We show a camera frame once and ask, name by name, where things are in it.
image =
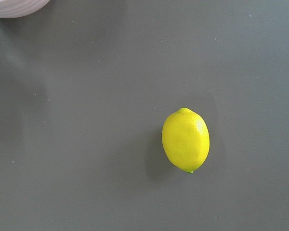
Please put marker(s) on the yellow lemon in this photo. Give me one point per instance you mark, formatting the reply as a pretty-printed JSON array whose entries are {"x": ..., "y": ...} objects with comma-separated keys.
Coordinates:
[{"x": 186, "y": 139}]

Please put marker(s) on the pink bowl with ice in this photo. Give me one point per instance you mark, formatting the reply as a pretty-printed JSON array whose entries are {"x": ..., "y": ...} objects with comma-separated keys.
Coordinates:
[{"x": 20, "y": 8}]

